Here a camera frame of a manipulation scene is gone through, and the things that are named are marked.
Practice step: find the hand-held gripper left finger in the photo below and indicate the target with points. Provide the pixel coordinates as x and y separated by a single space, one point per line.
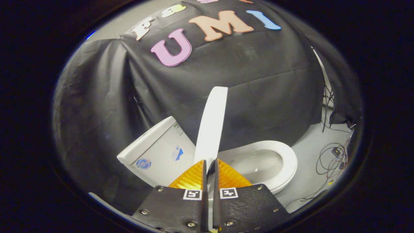
181 210

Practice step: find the black backdrop cloth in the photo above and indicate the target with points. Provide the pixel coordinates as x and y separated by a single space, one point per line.
252 74

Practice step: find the black tripod stand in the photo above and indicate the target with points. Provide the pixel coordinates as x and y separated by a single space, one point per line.
326 97

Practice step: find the white ceramic toilet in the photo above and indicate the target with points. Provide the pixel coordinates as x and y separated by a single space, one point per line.
158 152

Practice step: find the white toilet seat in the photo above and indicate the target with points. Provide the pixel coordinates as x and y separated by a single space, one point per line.
289 161

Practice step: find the white toilet lid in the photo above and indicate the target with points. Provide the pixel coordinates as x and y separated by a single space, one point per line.
212 126

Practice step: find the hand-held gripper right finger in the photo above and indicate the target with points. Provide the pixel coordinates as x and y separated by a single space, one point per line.
245 208

